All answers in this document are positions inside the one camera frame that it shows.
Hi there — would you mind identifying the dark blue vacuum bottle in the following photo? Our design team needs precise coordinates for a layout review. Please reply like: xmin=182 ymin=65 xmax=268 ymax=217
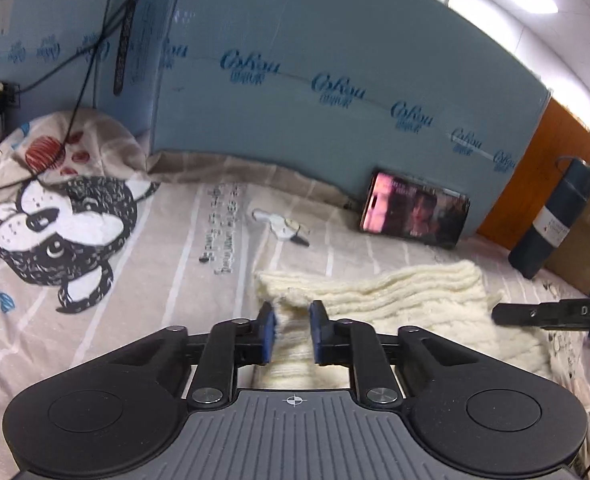
xmin=508 ymin=156 xmax=590 ymax=280

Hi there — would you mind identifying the light blue printed board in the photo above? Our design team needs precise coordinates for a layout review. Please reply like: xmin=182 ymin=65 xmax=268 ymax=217
xmin=152 ymin=0 xmax=550 ymax=232

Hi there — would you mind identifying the smartphone playing video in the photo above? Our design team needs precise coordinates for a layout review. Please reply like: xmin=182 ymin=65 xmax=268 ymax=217
xmin=359 ymin=169 xmax=470 ymax=249

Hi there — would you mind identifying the black hanging strap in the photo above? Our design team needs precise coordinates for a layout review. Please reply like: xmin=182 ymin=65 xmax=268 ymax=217
xmin=111 ymin=0 xmax=138 ymax=98

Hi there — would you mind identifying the blue board left panel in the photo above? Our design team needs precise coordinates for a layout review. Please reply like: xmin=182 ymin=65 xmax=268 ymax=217
xmin=0 ymin=0 xmax=183 ymax=136

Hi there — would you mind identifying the orange cardboard board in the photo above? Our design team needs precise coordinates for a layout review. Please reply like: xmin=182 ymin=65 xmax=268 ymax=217
xmin=477 ymin=99 xmax=590 ymax=249

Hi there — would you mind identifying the cream knitted sweater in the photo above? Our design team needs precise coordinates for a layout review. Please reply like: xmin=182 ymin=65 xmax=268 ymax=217
xmin=252 ymin=260 xmax=552 ymax=390

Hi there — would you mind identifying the striped cartoon bed sheet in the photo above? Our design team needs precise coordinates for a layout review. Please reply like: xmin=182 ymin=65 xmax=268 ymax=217
xmin=0 ymin=156 xmax=590 ymax=479

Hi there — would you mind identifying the raccoon print pillow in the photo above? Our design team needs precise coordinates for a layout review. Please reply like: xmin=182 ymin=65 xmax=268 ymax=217
xmin=0 ymin=110 xmax=158 ymax=314

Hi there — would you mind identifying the black hanging cable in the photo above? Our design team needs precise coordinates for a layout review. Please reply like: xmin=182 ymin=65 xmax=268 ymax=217
xmin=0 ymin=0 xmax=177 ymax=201

